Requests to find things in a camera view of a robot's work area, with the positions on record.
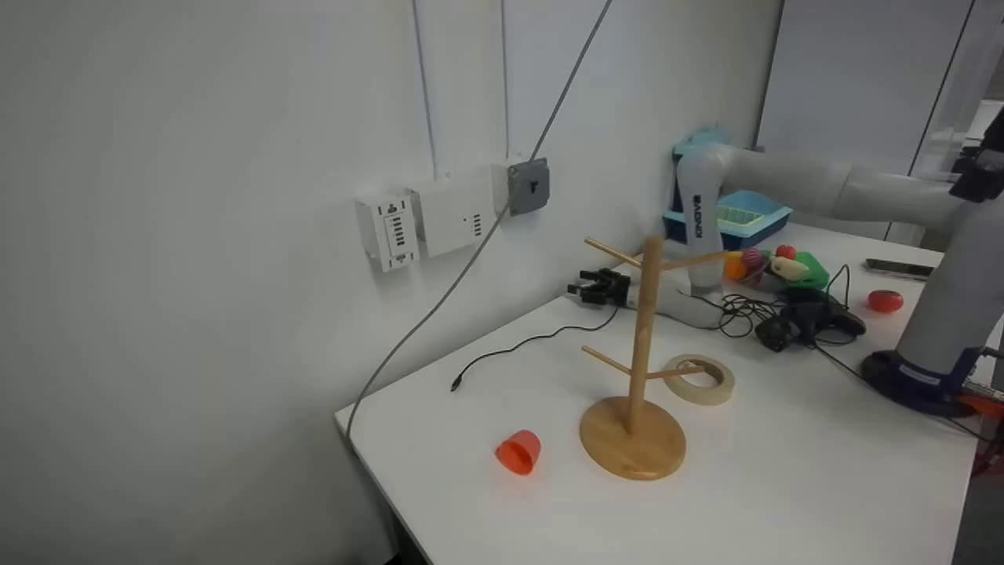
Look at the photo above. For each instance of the yellow toy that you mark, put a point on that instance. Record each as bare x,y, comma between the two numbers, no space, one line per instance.
788,271

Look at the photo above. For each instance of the flat black device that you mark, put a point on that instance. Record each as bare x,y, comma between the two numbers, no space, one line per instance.
897,269

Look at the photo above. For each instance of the white idle robot arm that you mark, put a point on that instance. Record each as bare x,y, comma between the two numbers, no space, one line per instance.
834,184

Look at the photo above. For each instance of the wooden mug tree stand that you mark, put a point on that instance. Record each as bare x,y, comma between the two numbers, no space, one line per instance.
632,441

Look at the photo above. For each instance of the green toy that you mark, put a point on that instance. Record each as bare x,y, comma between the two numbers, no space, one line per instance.
816,276

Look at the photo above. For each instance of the stacked blue white boxes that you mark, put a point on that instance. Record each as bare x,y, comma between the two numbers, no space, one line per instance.
753,216

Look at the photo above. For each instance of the red plastic bowl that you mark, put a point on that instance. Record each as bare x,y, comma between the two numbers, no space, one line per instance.
885,303

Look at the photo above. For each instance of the black power adapter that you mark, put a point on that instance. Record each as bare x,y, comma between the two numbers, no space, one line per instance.
776,333

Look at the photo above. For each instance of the pink toy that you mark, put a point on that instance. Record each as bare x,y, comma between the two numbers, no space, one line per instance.
753,258

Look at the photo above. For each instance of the white wall conduit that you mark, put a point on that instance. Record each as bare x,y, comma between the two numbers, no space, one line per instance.
425,84
506,73

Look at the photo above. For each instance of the grey wall junction box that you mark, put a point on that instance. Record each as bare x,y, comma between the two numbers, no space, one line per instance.
527,187

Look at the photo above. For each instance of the large white wall box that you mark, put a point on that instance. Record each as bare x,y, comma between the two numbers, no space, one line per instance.
456,216

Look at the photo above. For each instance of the orange plastic cup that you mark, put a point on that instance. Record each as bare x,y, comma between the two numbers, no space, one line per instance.
518,452

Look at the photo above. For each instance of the orange toy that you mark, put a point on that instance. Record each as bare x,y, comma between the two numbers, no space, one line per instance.
739,269

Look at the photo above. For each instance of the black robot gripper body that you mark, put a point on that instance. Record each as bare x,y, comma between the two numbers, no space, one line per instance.
983,162

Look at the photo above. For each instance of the red toy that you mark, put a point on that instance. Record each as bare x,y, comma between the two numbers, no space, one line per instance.
784,253

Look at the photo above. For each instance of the small labelled white wall box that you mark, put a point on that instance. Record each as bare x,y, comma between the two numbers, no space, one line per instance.
394,232

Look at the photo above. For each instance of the beige masking tape roll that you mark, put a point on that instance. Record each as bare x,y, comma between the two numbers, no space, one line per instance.
705,399

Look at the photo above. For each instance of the blue idle arm base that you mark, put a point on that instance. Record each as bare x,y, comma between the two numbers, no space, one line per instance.
920,381

